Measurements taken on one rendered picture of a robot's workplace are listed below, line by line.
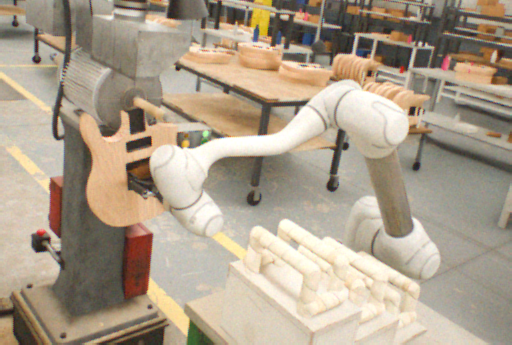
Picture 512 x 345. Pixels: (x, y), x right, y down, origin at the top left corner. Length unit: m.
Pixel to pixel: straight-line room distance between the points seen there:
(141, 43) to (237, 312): 0.77
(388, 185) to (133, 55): 0.87
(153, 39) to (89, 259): 1.06
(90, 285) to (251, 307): 1.25
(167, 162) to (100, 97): 0.55
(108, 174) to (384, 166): 0.86
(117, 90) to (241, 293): 0.92
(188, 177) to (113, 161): 0.40
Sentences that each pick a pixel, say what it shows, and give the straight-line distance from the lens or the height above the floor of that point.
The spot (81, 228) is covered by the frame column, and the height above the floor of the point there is 0.69.
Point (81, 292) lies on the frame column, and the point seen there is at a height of 0.40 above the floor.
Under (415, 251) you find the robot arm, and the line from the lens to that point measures 1.91.
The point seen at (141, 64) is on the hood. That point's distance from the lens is 1.54.
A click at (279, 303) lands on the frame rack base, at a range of 1.11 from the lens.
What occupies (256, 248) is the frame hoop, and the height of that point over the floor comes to 1.17.
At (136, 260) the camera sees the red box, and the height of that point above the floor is 0.50.
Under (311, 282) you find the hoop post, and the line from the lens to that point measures 1.04.
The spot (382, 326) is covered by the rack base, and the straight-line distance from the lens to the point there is 1.27.
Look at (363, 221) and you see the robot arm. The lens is 2.03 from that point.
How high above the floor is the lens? 1.72
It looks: 18 degrees down
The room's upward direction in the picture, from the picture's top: 9 degrees clockwise
